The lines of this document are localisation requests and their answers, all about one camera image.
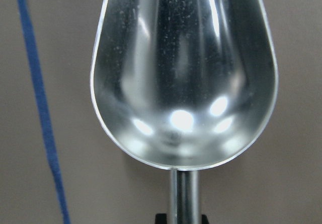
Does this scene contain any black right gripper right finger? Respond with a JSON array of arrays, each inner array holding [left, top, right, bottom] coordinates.
[[201, 214, 209, 224]]

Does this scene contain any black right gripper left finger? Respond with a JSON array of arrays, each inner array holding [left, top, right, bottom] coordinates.
[[154, 206, 168, 224]]

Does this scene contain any metal ice scoop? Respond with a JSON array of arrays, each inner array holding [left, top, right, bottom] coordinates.
[[90, 0, 278, 223]]

